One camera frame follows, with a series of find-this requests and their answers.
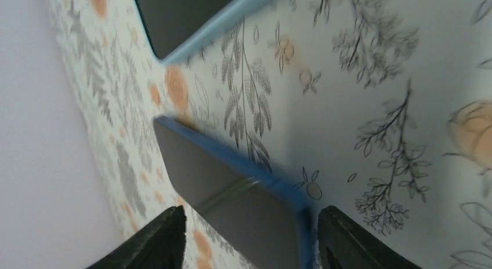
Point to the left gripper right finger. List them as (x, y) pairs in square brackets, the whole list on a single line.
[(345, 244)]

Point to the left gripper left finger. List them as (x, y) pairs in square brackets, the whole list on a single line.
[(159, 244)]

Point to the black phone with blue edge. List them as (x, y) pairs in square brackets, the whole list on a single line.
[(260, 214)]

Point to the phone in light-blue case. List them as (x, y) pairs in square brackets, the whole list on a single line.
[(178, 29)]

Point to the floral patterned table mat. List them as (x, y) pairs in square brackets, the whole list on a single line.
[(381, 108)]

